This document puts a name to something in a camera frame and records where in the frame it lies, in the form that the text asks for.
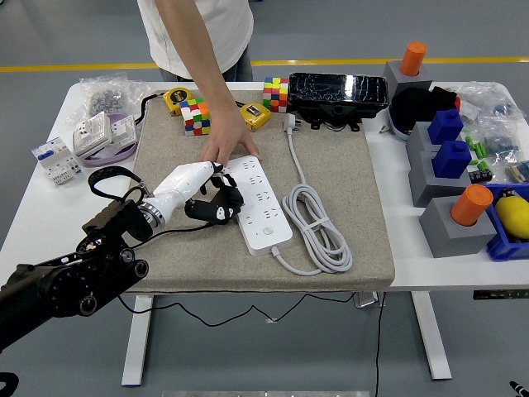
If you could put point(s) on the clear bag of blue parts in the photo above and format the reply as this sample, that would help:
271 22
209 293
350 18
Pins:
502 140

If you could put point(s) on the white blue round device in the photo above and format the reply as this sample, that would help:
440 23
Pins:
398 130

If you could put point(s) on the grey block with square hole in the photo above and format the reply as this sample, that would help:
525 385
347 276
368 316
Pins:
425 186
417 142

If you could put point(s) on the white power strip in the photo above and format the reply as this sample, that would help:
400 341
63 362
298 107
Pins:
268 237

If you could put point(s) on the green plastic cylinder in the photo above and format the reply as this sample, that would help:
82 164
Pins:
470 143
481 150

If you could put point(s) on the yellow tape measure round label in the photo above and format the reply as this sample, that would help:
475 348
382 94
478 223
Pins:
175 97

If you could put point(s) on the white circuit breaker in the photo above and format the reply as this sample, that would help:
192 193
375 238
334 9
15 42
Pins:
53 163

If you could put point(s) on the orange cylinder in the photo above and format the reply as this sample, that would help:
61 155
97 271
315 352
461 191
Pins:
471 204
413 60

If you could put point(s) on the small black component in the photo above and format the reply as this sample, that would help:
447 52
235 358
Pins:
480 175

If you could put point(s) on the metal bracket under table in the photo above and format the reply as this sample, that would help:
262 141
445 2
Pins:
368 299

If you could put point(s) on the black plug adapter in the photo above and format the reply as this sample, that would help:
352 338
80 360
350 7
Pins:
231 196

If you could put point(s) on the rubik's cube with white face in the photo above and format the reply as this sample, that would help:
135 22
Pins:
194 118

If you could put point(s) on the blue plastic bin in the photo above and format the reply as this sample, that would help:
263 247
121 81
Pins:
504 248

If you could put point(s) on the purple tape roll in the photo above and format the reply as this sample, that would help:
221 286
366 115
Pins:
107 159

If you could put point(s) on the blue block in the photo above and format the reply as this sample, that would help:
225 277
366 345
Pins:
444 126
450 161

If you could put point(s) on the plastic bag of metal nuts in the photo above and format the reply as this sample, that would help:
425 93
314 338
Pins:
103 99

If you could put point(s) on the black device with glossy top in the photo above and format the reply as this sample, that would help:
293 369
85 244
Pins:
330 89

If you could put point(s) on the person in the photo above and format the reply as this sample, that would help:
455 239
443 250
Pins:
223 33

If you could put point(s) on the yellow tape measure square label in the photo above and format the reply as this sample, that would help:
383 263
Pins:
254 116

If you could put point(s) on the yellow plush toy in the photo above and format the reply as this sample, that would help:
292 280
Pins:
514 215

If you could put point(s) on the grey block with round hole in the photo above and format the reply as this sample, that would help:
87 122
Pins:
446 240
394 76

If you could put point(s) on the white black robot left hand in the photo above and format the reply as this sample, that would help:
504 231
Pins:
182 186

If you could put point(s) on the white table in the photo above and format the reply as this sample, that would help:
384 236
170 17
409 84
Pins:
413 273

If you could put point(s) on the black cloth cap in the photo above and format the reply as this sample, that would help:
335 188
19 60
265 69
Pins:
413 107

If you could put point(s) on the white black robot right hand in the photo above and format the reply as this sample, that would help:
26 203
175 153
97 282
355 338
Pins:
520 389

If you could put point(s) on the small circuit board module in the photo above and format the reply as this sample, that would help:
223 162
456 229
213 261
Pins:
518 171

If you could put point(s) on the rubik's cube with yellow face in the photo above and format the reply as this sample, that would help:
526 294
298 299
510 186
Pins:
276 95

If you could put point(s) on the person's right hand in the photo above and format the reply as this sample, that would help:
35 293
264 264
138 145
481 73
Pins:
229 132

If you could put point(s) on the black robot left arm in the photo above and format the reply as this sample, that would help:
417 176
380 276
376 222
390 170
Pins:
62 285

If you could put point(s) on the grey-brown mat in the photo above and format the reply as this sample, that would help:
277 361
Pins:
186 264

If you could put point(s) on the clear bag of small parts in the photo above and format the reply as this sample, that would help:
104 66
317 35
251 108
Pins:
487 99

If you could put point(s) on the white wall switch panel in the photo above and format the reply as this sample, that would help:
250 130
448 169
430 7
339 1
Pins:
124 132

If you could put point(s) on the person's right forearm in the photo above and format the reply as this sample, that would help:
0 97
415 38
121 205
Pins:
194 58

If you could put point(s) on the black table control panel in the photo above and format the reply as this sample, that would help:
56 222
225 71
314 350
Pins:
500 295

